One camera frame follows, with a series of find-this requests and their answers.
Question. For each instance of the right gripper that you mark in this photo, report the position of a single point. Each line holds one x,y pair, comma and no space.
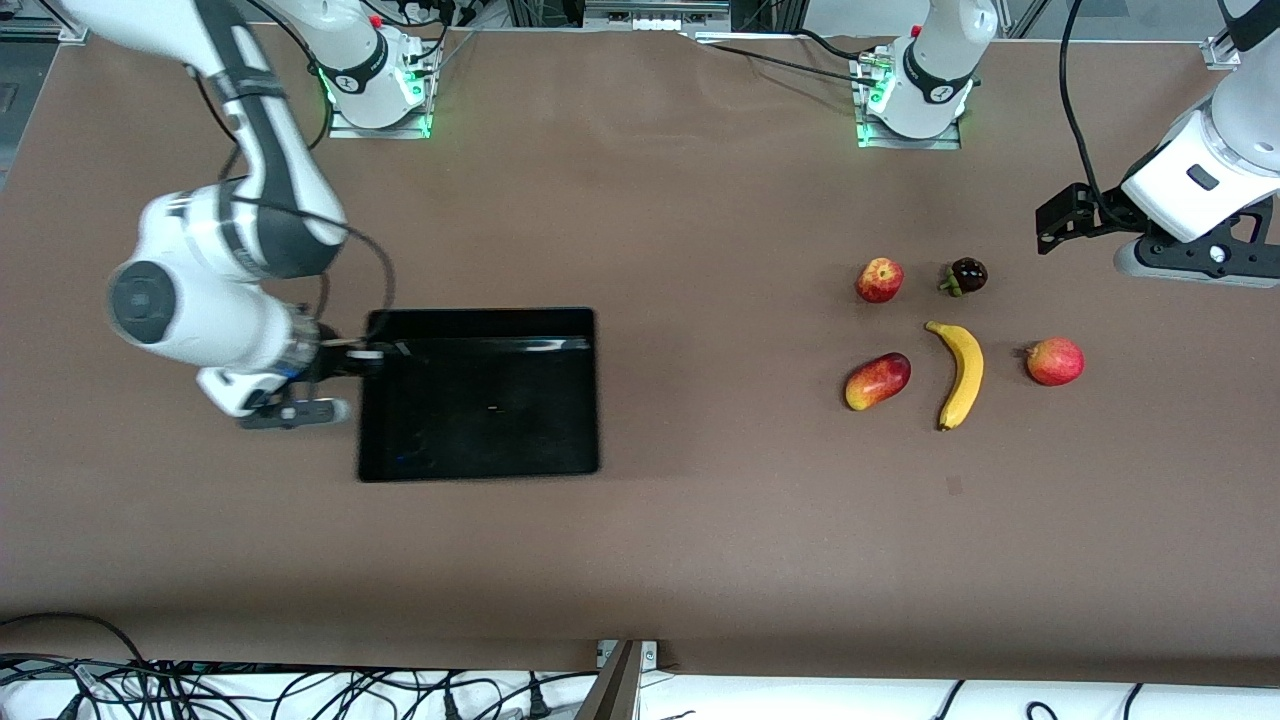
334,360

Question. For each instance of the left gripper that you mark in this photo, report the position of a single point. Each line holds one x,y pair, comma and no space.
1097,212

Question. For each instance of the black plastic box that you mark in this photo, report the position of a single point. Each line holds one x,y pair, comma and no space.
480,400

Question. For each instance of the yellow banana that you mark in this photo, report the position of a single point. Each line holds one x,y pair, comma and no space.
966,375

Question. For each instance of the small red yellow apple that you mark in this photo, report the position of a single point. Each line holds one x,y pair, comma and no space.
880,280

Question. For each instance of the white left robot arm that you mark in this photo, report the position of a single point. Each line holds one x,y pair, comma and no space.
940,60

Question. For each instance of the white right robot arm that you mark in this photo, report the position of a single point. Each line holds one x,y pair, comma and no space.
200,250

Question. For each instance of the red apple right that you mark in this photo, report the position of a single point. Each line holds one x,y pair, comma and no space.
1055,361

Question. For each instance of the dark purple mangosteen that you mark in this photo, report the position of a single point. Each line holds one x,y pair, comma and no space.
968,275

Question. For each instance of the red yellow mango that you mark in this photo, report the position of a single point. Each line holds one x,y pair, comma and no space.
877,381

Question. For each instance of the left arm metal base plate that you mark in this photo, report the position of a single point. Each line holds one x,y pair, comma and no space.
905,142

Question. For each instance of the aluminium frame profile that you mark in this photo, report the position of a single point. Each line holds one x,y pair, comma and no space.
1220,52
40,30

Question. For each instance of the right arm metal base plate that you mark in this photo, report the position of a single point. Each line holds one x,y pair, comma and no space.
345,131

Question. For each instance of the small aluminium table bracket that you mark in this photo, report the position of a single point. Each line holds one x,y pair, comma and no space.
650,653

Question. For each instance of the dark metal post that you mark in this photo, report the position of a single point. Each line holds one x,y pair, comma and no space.
610,690

